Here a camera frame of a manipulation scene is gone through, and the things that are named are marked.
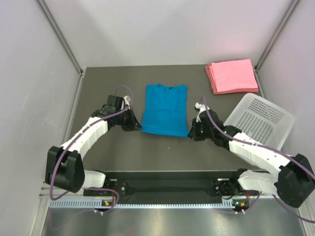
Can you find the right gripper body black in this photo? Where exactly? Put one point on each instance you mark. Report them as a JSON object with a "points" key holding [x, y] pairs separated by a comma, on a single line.
{"points": [[199, 132]]}

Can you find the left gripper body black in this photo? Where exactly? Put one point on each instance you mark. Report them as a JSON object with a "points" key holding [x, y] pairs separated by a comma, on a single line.
{"points": [[126, 120]]}

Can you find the blue t shirt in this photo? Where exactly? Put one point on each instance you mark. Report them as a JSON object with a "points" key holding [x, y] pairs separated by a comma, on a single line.
{"points": [[165, 111]]}

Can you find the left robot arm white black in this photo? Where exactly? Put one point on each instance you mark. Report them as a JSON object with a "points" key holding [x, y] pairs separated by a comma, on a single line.
{"points": [[64, 166]]}

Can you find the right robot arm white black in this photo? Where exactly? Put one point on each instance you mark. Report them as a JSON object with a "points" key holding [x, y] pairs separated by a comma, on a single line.
{"points": [[290, 178]]}

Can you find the folded pink t shirt stack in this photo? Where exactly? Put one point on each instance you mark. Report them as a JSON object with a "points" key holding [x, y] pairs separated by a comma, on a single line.
{"points": [[235, 76]]}

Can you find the white perforated plastic basket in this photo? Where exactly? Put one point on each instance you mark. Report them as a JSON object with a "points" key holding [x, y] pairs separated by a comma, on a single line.
{"points": [[262, 120]]}

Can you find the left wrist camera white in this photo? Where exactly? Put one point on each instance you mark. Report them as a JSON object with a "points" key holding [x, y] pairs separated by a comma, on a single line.
{"points": [[126, 101]]}

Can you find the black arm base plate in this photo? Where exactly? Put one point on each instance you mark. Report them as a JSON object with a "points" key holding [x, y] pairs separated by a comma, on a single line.
{"points": [[170, 187]]}

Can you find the left aluminium corner post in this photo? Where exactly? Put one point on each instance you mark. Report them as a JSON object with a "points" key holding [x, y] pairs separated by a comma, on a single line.
{"points": [[58, 33]]}

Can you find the aluminium corner post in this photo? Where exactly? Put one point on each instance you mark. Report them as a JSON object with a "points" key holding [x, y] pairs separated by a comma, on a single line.
{"points": [[58, 33], [293, 4]]}

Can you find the right aluminium corner post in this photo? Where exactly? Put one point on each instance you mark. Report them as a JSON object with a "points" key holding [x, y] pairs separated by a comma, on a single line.
{"points": [[293, 4]]}

